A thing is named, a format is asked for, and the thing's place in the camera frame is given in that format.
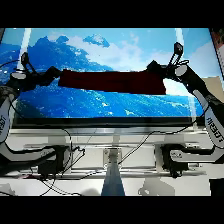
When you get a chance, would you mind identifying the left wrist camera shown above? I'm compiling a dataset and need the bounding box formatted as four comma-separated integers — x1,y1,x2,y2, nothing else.
20,51,38,75

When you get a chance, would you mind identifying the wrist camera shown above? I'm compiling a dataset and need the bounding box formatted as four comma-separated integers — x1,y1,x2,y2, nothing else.
20,51,38,75
168,41,190,68

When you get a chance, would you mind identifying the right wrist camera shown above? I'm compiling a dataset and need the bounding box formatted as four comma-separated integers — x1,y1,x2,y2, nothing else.
168,41,190,68

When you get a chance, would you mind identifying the black cable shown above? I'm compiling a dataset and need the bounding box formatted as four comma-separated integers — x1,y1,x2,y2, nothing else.
19,127,88,197
117,112,204,166

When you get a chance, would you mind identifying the dark red garment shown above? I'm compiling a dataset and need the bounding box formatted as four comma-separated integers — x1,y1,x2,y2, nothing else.
58,68,167,96

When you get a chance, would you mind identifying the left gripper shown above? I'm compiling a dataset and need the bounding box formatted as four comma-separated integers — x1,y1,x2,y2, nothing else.
39,65,63,86

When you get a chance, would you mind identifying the silver frame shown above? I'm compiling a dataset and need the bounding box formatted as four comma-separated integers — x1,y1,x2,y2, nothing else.
0,126,224,197

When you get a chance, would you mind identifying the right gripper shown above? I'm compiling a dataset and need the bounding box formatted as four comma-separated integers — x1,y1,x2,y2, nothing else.
146,59,168,79

